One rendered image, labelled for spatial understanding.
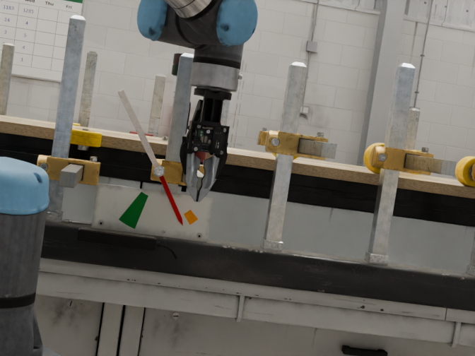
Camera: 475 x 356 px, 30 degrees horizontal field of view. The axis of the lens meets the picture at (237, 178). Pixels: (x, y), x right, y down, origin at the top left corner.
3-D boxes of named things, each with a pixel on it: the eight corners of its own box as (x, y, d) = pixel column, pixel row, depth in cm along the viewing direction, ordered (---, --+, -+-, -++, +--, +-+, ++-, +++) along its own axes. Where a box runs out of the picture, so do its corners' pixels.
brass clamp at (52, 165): (96, 186, 195) (100, 163, 195) (34, 177, 193) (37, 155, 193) (97, 184, 201) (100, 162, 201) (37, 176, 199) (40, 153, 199)
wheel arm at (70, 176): (74, 192, 171) (77, 170, 171) (56, 190, 171) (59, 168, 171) (86, 176, 214) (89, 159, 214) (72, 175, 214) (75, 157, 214)
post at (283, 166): (276, 272, 202) (307, 63, 200) (261, 270, 202) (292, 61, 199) (273, 270, 206) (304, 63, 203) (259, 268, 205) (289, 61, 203)
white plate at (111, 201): (207, 242, 199) (213, 198, 198) (90, 227, 196) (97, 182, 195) (207, 241, 200) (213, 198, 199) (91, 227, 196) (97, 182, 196)
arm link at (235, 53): (188, -6, 166) (227, 5, 172) (179, 61, 166) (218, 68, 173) (221, -7, 159) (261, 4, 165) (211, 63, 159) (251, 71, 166)
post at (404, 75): (384, 270, 205) (415, 64, 203) (369, 268, 205) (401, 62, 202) (379, 268, 209) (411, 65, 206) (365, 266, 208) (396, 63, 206)
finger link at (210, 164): (198, 203, 164) (205, 155, 164) (196, 200, 170) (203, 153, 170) (215, 205, 165) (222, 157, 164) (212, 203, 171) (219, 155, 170)
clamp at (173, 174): (210, 188, 198) (213, 167, 198) (150, 181, 197) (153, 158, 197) (208, 187, 204) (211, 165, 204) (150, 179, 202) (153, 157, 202)
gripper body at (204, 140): (185, 152, 162) (194, 87, 161) (183, 150, 170) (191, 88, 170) (227, 158, 163) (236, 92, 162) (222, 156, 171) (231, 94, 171)
